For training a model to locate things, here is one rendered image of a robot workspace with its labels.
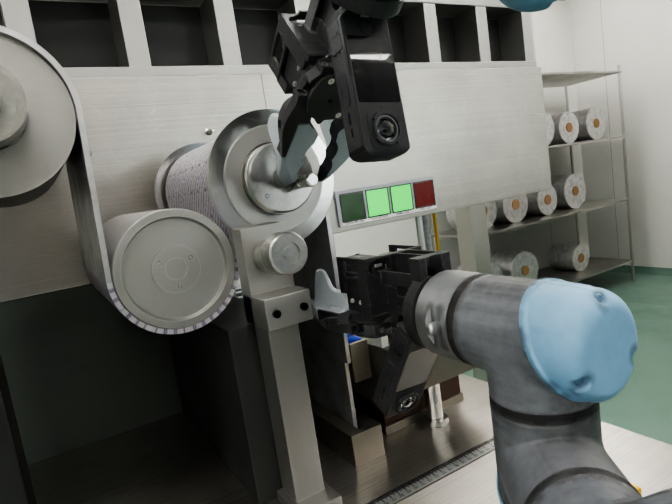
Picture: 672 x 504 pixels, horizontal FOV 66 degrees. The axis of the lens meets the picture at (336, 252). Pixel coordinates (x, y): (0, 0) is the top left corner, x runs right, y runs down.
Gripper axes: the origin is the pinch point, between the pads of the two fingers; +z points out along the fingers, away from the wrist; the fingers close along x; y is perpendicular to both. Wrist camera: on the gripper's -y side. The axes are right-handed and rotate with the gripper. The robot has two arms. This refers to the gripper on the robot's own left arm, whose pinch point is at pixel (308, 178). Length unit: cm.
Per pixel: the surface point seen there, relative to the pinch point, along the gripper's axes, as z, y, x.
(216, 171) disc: 1.6, 4.0, 8.3
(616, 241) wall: 247, 81, -448
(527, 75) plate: 17, 37, -83
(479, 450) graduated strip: 18.3, -29.5, -14.6
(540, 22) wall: 134, 261, -404
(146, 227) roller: 5.1, 1.2, 15.9
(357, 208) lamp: 32.0, 18.4, -28.9
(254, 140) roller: -0.3, 6.0, 3.8
